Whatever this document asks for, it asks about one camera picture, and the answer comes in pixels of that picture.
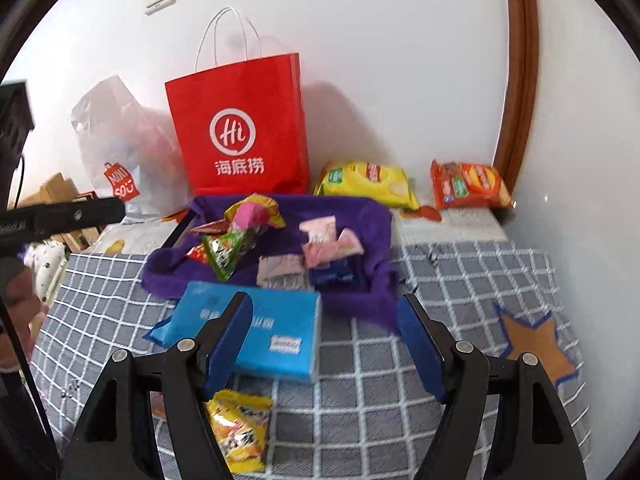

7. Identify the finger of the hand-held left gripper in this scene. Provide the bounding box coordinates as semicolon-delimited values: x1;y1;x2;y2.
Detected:
0;197;126;247

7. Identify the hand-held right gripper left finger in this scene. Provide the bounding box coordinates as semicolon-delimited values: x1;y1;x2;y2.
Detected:
60;291;255;480

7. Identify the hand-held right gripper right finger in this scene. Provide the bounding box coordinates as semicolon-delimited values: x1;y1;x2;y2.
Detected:
397;292;586;480

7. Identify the grey pink snack packet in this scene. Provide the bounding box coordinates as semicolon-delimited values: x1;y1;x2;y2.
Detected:
256;254;308;291

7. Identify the green snack packet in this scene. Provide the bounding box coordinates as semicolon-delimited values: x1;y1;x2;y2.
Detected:
202;229;258;282

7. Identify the small blue snack packet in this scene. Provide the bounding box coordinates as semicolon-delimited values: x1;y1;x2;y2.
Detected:
308;257;356;290

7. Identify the pink twisted snack packet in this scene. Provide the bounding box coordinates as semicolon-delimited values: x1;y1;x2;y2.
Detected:
302;228;364;268

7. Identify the pink yellow snack packet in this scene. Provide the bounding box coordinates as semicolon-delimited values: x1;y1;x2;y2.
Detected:
223;194;286;233

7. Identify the purple cloth covered tray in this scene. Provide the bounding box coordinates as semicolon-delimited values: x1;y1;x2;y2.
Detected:
141;194;401;333

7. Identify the pink white snack packet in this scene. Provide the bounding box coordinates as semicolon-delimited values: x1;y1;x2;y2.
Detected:
300;215;337;247

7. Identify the person's left hand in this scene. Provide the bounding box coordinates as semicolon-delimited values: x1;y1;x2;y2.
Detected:
0;262;43;371

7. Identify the white black spotted plush toy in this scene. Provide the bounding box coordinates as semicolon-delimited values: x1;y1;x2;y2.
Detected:
24;241;68;308

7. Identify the blue tissue pack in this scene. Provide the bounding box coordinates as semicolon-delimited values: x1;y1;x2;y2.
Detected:
142;281;322;385

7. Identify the translucent plastic shopping bag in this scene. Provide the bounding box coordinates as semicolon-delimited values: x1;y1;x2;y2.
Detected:
70;75;193;223

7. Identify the orange chip bag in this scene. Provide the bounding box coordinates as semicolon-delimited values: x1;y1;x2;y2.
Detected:
431;160;516;211

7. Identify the yellow chip bag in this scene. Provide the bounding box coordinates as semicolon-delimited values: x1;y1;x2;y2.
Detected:
314;160;421;211

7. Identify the red paper bag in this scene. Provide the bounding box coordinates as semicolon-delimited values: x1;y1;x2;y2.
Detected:
165;6;311;196

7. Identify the black cable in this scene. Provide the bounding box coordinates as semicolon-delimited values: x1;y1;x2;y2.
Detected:
0;305;58;461

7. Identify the brown wooden door frame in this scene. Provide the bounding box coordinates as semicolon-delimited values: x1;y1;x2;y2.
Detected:
492;0;541;211

